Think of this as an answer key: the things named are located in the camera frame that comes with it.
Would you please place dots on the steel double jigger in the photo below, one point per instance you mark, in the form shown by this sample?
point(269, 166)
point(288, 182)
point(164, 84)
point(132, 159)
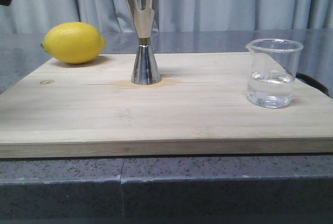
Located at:
point(145, 71)

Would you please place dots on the glass beaker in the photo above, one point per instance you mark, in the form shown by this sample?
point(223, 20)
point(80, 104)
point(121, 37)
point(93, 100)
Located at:
point(272, 71)

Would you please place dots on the yellow lemon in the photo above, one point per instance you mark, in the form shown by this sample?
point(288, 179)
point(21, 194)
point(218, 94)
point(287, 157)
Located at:
point(74, 42)

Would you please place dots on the wooden cutting board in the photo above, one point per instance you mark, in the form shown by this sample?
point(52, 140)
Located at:
point(199, 107)

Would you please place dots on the grey curtain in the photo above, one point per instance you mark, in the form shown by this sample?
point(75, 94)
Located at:
point(38, 16)

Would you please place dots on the black curved cutting board handle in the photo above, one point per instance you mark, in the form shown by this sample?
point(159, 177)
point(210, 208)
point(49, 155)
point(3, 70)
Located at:
point(312, 82)

